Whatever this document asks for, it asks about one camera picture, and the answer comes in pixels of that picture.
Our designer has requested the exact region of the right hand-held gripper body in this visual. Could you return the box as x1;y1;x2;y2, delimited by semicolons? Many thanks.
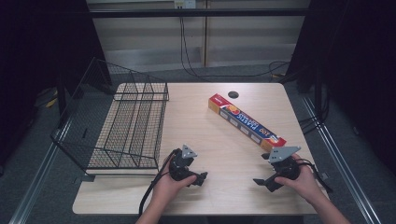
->
268;145;302;181

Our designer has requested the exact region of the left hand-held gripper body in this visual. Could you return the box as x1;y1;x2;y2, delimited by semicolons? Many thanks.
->
168;144;200;182

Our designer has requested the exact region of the long plastic wrap box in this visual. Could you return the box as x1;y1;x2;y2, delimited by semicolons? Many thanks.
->
207;93;288;153

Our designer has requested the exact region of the black wire mesh basket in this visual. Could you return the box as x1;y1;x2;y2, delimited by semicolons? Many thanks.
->
50;57;170;176

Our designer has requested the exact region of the person's right hand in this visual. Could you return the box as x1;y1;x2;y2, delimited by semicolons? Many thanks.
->
274;154;321;203

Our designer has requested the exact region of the person's left hand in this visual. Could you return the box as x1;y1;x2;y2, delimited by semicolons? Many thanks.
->
151;157;198;206

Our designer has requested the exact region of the black curtain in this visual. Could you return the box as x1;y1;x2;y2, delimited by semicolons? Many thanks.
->
0;0;111;171
284;0;396;176

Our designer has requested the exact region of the yellow floor object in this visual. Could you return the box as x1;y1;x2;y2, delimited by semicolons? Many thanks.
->
45;89;60;109

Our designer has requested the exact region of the black horizontal metal bar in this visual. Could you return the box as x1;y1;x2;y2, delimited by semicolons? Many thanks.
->
88;8;312;19

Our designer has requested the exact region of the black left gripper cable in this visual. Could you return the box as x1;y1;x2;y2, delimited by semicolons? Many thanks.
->
137;147;181;217

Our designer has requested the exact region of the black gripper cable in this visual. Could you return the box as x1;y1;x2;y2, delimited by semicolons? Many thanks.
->
295;158;333;194
137;147;181;217

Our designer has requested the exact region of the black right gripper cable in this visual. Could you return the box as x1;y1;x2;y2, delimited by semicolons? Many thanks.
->
295;158;333;194

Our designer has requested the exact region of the black floor cable bundle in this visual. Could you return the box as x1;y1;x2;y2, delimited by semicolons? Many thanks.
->
298;113;326;135

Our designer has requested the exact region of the metal floor rail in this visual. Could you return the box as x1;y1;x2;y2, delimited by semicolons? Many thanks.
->
8;119;73;224
301;96;382;224

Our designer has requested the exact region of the black hanging wall cable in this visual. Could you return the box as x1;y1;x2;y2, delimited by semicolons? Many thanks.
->
179;17;292;79

